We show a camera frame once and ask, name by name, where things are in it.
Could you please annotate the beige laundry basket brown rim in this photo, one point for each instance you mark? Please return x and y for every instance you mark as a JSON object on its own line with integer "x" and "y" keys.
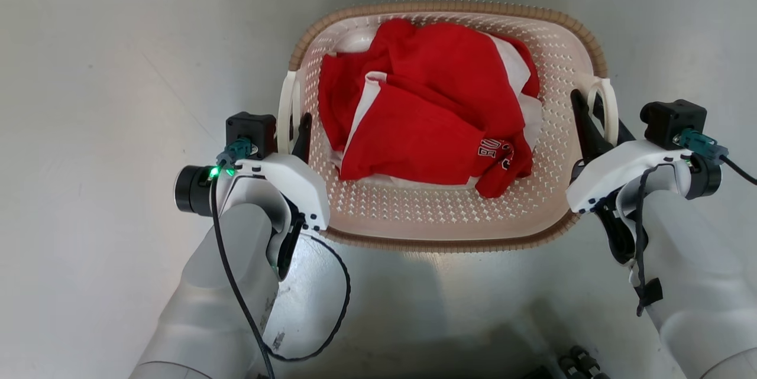
{"x": 443, "y": 213}

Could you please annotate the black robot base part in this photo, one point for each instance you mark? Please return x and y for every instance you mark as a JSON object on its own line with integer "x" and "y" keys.
{"x": 576, "y": 364}

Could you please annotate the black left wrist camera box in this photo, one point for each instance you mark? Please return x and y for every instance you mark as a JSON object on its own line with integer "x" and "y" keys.
{"x": 251, "y": 128}

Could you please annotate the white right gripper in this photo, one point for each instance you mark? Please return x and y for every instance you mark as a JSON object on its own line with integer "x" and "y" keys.
{"x": 621, "y": 166}

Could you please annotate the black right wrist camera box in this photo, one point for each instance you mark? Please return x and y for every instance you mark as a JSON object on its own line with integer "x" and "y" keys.
{"x": 671, "y": 119}

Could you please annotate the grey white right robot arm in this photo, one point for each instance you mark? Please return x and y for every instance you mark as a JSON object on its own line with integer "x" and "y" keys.
{"x": 698, "y": 261}

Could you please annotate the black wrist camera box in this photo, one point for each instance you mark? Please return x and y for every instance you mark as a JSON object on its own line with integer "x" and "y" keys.
{"x": 671, "y": 119}
{"x": 251, "y": 128}

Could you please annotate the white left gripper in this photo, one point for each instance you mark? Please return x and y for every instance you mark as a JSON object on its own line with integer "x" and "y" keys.
{"x": 295, "y": 181}

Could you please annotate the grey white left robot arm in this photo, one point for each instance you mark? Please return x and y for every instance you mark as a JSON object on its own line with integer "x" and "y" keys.
{"x": 219, "y": 284}

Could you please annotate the red and white garment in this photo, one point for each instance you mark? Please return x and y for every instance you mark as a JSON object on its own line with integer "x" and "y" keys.
{"x": 426, "y": 101}

